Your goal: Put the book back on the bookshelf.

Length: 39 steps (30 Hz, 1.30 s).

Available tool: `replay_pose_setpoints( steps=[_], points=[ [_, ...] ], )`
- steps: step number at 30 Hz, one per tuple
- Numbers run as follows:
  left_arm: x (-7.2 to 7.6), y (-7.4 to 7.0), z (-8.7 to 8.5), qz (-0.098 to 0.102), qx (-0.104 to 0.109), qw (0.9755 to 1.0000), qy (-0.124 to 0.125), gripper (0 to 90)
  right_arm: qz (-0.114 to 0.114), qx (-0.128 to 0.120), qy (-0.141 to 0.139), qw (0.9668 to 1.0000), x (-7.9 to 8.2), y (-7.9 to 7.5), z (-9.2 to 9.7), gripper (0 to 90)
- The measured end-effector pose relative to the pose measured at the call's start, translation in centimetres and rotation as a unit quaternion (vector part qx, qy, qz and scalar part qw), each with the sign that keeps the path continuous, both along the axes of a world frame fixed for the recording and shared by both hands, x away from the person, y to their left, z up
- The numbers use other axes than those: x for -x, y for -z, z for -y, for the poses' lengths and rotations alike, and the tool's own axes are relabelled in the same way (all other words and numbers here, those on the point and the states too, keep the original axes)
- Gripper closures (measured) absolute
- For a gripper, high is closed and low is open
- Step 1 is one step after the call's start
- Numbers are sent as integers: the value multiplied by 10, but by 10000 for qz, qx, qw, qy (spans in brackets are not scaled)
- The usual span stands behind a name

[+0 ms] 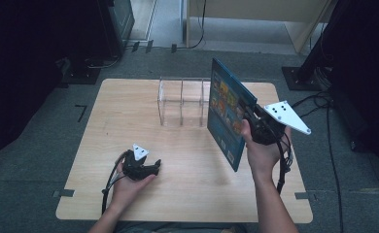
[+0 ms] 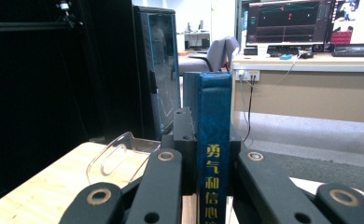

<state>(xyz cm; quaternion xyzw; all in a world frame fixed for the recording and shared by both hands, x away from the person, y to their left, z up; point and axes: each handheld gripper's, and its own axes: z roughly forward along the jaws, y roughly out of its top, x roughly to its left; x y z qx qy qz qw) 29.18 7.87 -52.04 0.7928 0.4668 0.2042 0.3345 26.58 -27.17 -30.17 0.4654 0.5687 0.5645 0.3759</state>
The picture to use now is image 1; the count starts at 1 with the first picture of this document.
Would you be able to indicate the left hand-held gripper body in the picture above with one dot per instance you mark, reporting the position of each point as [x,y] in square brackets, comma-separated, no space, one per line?
[135,163]

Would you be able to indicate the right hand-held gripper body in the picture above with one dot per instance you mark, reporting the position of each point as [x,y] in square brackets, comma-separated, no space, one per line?
[271,124]

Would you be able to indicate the dark grey cabinet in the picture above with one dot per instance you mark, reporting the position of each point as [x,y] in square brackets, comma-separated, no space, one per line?
[121,26]

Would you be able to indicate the clear acrylic book rack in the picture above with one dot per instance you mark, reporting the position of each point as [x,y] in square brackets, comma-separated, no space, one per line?
[181,102]

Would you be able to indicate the blue hardcover picture book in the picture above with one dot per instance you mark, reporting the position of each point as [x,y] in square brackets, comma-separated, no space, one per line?
[224,110]

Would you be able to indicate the light wooden furniture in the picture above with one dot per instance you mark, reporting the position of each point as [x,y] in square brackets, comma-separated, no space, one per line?
[258,16]

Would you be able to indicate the grey tape strip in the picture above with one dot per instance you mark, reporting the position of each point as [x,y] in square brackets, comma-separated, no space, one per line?
[304,195]
[62,193]

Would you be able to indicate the black metal stand base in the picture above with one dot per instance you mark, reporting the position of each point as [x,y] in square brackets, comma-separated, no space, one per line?
[304,79]
[80,74]

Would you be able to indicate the person's right hand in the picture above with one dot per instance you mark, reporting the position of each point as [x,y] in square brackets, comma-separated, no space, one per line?
[263,157]

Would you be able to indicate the person's left hand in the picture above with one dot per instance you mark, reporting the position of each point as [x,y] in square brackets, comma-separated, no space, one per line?
[129,189]

